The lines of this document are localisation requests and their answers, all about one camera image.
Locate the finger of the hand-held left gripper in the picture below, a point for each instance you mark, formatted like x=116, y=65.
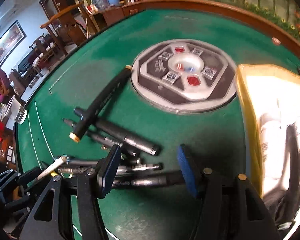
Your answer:
x=32, y=176

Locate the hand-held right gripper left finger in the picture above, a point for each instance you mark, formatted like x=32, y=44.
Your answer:
x=112, y=167

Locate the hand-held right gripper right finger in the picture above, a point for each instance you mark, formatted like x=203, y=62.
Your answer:
x=187, y=170

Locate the white pen with blue cap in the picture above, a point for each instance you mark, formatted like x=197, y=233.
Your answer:
x=52, y=167

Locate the thin dark pen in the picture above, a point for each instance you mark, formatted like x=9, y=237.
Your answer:
x=102, y=140

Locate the pen with silver spring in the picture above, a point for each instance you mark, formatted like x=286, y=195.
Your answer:
x=145, y=167

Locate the dark grey capped pen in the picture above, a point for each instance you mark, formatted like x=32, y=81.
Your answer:
x=130, y=137

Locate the black pen with white print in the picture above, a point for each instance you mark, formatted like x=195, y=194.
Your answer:
x=150, y=180

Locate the black marker with beige ends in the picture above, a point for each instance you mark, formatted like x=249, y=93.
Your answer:
x=102, y=100

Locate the white labelled bottle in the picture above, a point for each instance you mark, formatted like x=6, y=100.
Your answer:
x=267, y=140

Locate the yellow box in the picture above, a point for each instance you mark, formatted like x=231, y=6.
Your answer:
x=247, y=100

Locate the clear plastic cup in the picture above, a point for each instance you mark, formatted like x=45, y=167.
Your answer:
x=16, y=112

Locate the table centre control panel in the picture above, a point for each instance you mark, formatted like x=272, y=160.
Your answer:
x=165, y=90

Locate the small red white object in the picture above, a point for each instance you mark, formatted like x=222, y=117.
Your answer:
x=276, y=40

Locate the wooden armchair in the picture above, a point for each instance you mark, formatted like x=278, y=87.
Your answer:
x=62, y=13

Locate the artificial flower display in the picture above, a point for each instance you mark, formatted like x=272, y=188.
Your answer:
x=265, y=10

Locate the framed wall painting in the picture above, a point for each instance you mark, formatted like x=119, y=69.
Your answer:
x=7, y=42

